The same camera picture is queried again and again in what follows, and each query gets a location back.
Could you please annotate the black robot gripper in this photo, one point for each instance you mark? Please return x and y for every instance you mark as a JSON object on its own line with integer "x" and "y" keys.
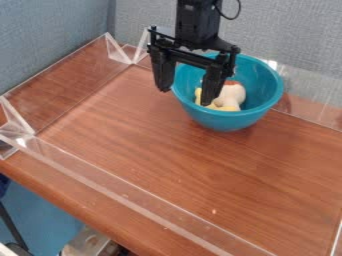
{"x": 194, "y": 45}

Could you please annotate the white mushroom with red cap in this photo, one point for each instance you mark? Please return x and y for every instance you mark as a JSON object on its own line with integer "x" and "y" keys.
{"x": 232, "y": 97}

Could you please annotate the teal blue plastic bowl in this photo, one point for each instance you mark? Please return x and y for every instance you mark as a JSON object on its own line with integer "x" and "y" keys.
{"x": 264, "y": 86}

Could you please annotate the clear acrylic table barrier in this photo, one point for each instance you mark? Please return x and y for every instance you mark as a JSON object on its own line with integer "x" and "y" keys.
{"x": 107, "y": 147}

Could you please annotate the metal table leg bracket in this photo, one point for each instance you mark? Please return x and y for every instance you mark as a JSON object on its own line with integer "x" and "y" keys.
{"x": 91, "y": 243}

